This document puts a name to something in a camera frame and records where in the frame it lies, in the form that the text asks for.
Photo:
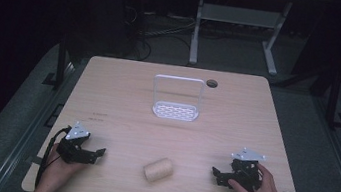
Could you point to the beige paper roll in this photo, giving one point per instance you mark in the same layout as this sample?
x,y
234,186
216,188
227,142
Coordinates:
x,y
158,170

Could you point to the white perforated rack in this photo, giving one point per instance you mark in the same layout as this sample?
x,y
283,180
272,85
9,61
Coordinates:
x,y
175,110

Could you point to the grey metal stand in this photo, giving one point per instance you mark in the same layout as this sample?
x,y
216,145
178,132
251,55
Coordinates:
x,y
237,15

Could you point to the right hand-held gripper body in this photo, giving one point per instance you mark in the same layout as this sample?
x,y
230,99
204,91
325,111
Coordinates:
x,y
247,172

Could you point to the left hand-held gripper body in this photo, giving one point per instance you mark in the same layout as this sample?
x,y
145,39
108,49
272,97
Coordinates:
x,y
71,151

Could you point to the black metal stand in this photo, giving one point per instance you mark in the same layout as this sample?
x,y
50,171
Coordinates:
x,y
334,102
61,60

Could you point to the person's left hand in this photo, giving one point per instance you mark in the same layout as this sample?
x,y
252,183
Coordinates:
x,y
57,171

